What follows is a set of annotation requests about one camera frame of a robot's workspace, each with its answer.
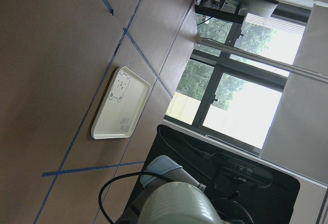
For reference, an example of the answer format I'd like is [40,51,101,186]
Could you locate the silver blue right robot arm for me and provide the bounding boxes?
[116,155,206,223]

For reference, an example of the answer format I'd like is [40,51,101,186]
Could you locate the pale green bear tray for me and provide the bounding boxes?
[91,67,151,139]

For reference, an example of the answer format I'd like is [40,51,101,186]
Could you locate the black monitor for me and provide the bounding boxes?
[143,125,300,223]

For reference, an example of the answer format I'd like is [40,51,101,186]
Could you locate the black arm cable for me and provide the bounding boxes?
[98,172,180,224]

